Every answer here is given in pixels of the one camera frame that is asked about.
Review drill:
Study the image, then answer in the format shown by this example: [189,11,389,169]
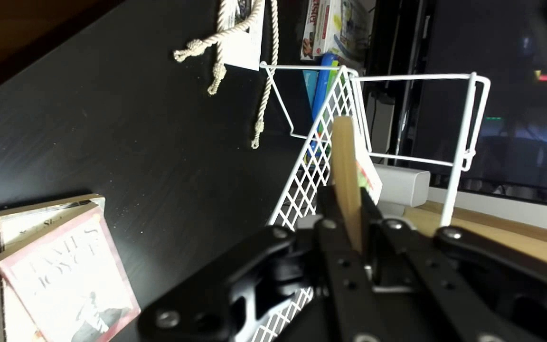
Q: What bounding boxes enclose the wooden ledge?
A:
[404,201,547,273]

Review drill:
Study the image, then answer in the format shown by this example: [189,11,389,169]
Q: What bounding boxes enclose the printed cardboard box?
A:
[297,0,375,62]

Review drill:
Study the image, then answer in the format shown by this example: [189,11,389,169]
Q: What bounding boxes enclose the white knotted rope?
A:
[172,0,280,150]

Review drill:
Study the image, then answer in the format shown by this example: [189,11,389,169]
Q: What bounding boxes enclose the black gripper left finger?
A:
[136,182,383,342]

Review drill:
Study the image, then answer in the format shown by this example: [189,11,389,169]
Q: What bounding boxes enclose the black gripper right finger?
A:
[358,188,547,342]

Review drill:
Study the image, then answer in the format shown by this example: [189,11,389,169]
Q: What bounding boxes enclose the white wire shelf rack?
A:
[231,58,493,342]

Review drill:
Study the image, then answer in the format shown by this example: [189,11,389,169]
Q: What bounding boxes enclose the white rectangular box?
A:
[373,161,432,207]

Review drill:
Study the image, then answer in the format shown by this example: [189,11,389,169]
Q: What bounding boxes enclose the small white card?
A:
[218,0,265,72]

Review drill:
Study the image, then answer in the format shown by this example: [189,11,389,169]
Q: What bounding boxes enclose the blue plastic item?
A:
[301,53,341,121]

